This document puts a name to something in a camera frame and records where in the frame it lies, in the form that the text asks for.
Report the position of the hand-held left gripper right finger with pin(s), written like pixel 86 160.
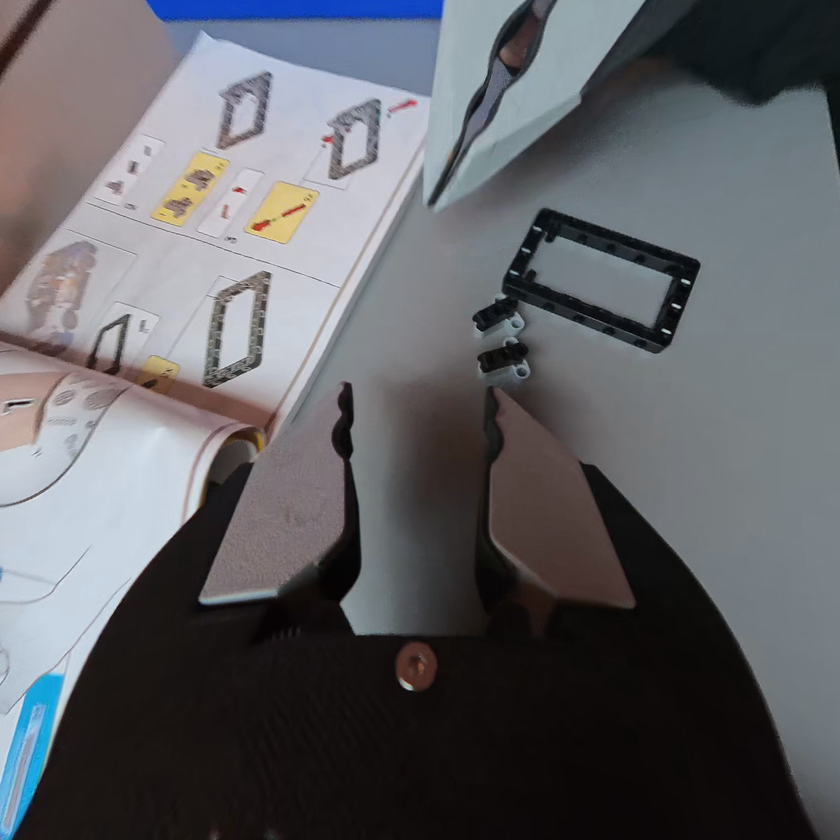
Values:
pixel 551 518

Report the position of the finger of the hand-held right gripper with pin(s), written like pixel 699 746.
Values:
pixel 463 65
pixel 558 85

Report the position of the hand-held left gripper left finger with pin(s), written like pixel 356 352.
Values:
pixel 289 518

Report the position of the small black white lego assembly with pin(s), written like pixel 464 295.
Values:
pixel 505 361
pixel 499 317

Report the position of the lego instruction booklet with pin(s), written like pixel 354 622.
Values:
pixel 197 262

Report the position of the blue flat object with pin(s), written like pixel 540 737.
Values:
pixel 295 8

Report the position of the black rectangular lego frame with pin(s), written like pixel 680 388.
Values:
pixel 525 289

